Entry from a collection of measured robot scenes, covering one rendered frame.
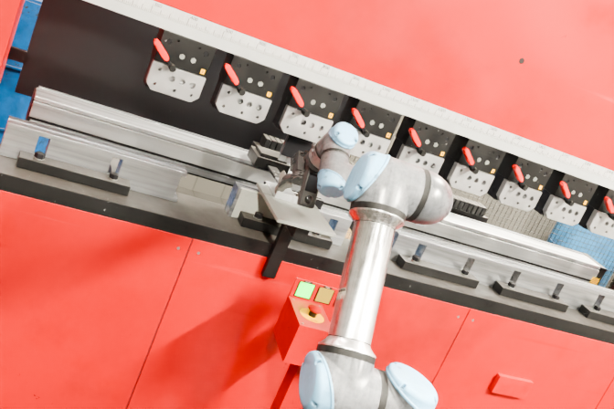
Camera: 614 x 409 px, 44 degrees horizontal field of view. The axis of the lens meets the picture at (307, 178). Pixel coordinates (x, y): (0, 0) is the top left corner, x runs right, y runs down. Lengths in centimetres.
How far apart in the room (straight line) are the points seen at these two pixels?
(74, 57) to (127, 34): 19
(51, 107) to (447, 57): 119
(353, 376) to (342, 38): 106
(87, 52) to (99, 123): 32
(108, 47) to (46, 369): 104
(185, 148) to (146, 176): 29
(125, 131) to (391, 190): 112
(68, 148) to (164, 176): 28
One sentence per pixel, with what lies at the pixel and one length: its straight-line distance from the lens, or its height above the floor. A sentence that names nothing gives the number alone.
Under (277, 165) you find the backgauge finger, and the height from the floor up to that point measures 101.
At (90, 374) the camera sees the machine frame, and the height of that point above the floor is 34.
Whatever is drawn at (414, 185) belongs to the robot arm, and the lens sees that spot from 155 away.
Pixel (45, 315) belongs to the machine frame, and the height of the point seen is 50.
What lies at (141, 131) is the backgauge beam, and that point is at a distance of 243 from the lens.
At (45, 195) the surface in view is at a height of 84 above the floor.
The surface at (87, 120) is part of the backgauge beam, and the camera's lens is 241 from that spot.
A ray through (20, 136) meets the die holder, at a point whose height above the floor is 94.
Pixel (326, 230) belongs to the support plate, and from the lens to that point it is 211.
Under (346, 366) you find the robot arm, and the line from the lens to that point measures 146.
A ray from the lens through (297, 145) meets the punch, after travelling 227.
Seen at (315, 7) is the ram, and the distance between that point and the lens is 215.
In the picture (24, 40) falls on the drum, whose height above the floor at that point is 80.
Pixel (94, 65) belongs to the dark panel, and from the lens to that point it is 265.
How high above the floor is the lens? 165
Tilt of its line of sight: 15 degrees down
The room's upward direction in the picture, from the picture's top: 23 degrees clockwise
